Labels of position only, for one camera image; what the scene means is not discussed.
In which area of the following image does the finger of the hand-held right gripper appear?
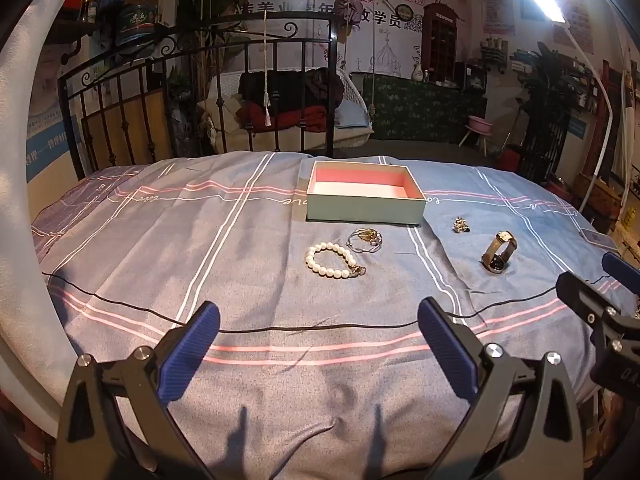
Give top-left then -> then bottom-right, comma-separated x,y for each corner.
602,252 -> 640,293
556,272 -> 640,334

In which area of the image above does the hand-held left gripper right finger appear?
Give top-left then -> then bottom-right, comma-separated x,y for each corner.
417,296 -> 586,480

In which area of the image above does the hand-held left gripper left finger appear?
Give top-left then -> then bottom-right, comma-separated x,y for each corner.
54,301 -> 222,480

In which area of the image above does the wristwatch with beige strap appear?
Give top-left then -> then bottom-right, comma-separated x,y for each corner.
481,230 -> 517,274

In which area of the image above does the silver gold bangle bracelet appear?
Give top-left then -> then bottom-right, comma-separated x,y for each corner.
346,228 -> 385,254

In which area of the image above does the white pearl bracelet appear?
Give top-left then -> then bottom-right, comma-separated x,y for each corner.
305,242 -> 367,279

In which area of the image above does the pale green box pink inside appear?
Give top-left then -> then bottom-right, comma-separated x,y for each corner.
305,161 -> 427,226

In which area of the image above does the small white card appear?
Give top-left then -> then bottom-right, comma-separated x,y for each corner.
580,229 -> 618,252

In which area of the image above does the blue plaid bed sheet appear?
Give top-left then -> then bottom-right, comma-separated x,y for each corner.
31,152 -> 636,480

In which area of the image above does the large potted plant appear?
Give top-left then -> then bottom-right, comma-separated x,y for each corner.
510,50 -> 576,181

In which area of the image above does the pink stool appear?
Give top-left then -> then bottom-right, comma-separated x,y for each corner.
459,115 -> 493,153

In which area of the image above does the white fabric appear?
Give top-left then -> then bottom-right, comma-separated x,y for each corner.
0,0 -> 101,441

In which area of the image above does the green patterned counter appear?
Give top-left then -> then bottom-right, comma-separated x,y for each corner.
350,72 -> 488,143

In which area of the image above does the light blue pillow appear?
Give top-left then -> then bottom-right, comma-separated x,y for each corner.
335,100 -> 373,128

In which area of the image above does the pile of dark red clothes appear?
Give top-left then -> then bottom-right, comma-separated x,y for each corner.
237,67 -> 341,133

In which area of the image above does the white wicker swing chair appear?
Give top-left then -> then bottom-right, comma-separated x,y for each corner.
197,67 -> 376,153

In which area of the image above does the red phone booth cabinet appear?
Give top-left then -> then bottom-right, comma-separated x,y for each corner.
422,2 -> 458,83

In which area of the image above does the rope with white tassel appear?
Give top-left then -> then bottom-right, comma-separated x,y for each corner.
260,10 -> 273,128

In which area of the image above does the small wall shelf with bottles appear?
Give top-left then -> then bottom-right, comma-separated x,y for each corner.
480,35 -> 511,73

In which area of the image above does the black metal bed frame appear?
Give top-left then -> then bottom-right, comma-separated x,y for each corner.
57,10 -> 351,181

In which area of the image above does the wall poster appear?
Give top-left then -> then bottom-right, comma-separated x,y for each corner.
235,0 -> 426,76

